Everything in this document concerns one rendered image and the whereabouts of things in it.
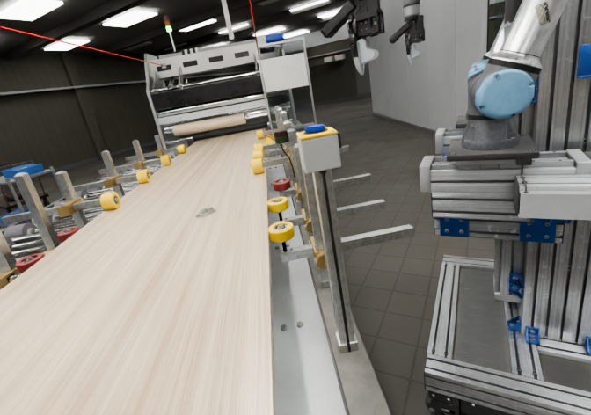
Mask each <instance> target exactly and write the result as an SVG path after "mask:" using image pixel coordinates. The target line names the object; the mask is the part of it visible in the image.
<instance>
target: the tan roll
mask: <svg viewBox="0 0 591 415"><path fill-rule="evenodd" d="M265 116H268V113H261V114H256V115H251V116H246V117H245V116H244V113H239V114H233V115H229V116H223V117H219V118H213V119H209V120H200V121H195V122H190V123H185V124H180V125H175V126H173V127H172V130H169V131H164V134H165V135H168V134H173V133H174V135H175V136H182V135H190V134H195V133H200V132H205V131H210V130H215V129H220V128H225V127H234V126H238V125H244V124H246V120H249V119H255V118H259V117H265Z"/></svg>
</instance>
